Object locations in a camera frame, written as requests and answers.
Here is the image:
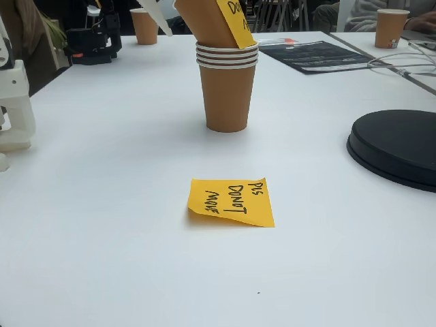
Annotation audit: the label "white and orange packet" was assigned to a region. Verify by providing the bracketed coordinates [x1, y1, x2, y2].
[257, 37, 297, 47]

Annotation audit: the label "grey laptop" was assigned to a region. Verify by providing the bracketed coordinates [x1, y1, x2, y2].
[401, 29, 436, 44]

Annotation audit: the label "person's hand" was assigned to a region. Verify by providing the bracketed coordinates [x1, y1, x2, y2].
[405, 12, 436, 33]

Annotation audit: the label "black printed leaflet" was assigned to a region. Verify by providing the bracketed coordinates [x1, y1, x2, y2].
[258, 40, 392, 76]

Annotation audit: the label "black jacket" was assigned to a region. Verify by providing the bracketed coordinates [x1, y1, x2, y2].
[159, 15, 202, 35]

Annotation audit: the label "brown paper cup with note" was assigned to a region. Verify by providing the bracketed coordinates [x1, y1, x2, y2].
[173, 0, 259, 50]

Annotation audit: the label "yellow handwritten sticky note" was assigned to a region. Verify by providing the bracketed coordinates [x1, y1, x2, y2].
[187, 176, 276, 228]

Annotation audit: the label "black round disc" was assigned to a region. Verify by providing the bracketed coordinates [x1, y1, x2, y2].
[346, 109, 436, 194]

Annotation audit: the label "brown paper cup with label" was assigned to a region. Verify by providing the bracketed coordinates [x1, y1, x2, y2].
[374, 9, 411, 49]

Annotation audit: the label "green plant leaves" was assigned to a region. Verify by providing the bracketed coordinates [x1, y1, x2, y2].
[40, 13, 68, 52]

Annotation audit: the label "person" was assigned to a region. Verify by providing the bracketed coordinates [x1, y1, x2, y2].
[342, 0, 436, 33]
[0, 0, 72, 98]

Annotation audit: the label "white cable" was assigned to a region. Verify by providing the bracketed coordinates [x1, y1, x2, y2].
[367, 40, 436, 78]

